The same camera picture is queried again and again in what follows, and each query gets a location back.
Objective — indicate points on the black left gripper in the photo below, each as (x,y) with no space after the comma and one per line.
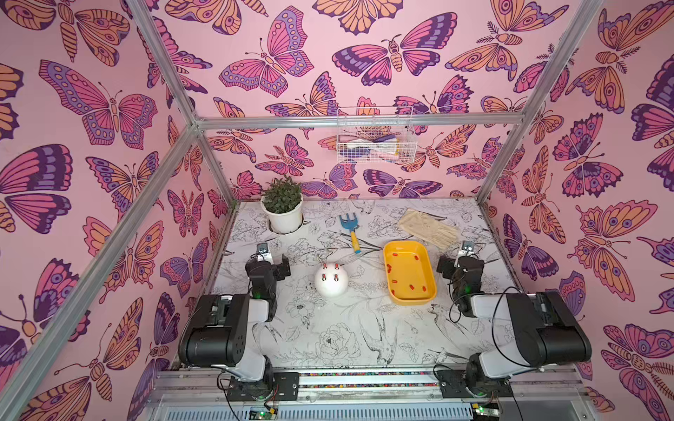
(277,269)

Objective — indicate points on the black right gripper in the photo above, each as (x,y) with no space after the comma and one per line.
(464,262)

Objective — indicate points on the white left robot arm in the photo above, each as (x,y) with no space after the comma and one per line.
(216,335)

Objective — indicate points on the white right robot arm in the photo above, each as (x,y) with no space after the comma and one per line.
(545,332)

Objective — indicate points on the white dome with screws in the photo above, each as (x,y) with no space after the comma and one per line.
(331,280)

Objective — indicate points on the cream fabric work glove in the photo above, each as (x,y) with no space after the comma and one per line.
(424,227)

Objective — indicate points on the yellow plastic tray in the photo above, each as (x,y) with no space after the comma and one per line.
(409,275)

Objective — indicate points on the green plant in white pot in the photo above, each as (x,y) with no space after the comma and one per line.
(282,201)

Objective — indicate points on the blue yellow garden rake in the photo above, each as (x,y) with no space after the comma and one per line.
(350,223)

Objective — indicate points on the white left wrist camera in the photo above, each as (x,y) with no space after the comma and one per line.
(263,252)

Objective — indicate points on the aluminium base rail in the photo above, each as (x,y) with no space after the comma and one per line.
(370,384)

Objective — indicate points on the white wire wall basket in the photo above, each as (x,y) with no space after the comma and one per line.
(376,138)

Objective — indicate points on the aluminium frame corner post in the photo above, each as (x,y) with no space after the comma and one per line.
(145,23)

